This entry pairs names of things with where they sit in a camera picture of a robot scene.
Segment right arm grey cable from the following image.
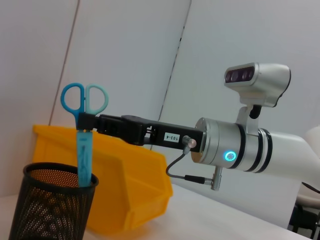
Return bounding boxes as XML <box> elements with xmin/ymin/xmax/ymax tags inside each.
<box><xmin>166</xmin><ymin>134</ymin><xmax>223</xmax><ymax>192</ymax></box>

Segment blue teal scissors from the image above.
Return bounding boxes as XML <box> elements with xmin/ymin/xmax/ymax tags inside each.
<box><xmin>60</xmin><ymin>83</ymin><xmax>110</xmax><ymax>188</ymax></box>

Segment black mesh pen holder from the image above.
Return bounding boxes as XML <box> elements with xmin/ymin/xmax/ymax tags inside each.
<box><xmin>8</xmin><ymin>162</ymin><xmax>100</xmax><ymax>240</ymax></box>

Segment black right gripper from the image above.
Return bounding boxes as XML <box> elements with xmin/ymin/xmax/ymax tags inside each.
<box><xmin>78</xmin><ymin>112</ymin><xmax>208</xmax><ymax>154</ymax></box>

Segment yellow plastic bin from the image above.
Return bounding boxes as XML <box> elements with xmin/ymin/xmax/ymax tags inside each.
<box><xmin>32</xmin><ymin>124</ymin><xmax>174</xmax><ymax>235</ymax></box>

